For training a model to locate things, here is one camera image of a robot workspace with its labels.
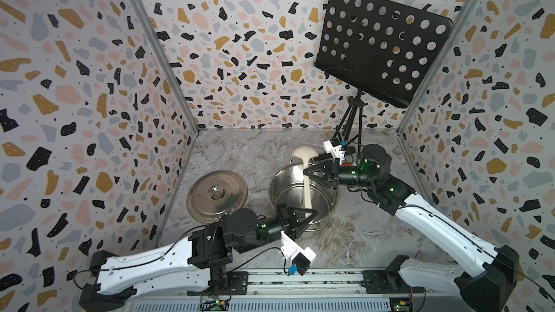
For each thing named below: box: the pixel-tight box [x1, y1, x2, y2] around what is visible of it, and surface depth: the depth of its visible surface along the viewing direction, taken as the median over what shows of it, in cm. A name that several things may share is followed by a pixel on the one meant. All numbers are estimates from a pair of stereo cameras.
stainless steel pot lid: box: [186, 170, 249, 224], surface depth 97 cm
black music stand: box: [313, 0, 454, 156], surface depth 70 cm
